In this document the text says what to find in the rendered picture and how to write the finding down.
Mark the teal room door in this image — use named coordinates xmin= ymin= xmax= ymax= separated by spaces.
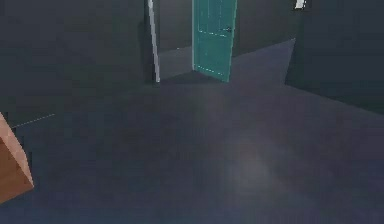
xmin=191 ymin=0 xmax=239 ymax=84

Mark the brown wooden cabinet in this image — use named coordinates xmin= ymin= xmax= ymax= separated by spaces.
xmin=0 ymin=111 xmax=35 ymax=205

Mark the white door frame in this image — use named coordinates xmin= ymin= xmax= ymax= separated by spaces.
xmin=146 ymin=0 xmax=162 ymax=84

